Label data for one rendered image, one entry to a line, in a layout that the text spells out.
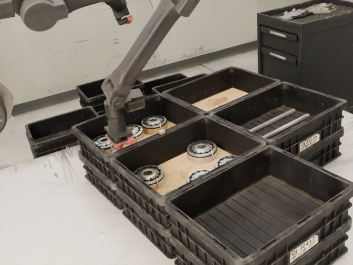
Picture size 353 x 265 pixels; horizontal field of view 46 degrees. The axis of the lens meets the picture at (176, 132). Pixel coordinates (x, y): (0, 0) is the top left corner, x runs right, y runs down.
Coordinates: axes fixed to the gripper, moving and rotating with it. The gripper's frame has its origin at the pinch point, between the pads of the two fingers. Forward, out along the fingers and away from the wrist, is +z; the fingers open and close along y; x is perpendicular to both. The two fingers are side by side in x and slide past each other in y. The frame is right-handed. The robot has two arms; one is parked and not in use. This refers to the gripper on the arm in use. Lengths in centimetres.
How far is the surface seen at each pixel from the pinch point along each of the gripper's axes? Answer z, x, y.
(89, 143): -5.4, 9.5, 4.3
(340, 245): 12, -35, -64
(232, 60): 87, -229, 255
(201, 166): 3.8, -20.0, -18.9
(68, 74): 62, -48, 281
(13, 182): 18, 35, 36
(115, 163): -5.9, 7.2, -14.1
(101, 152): -5.6, 8.4, -4.8
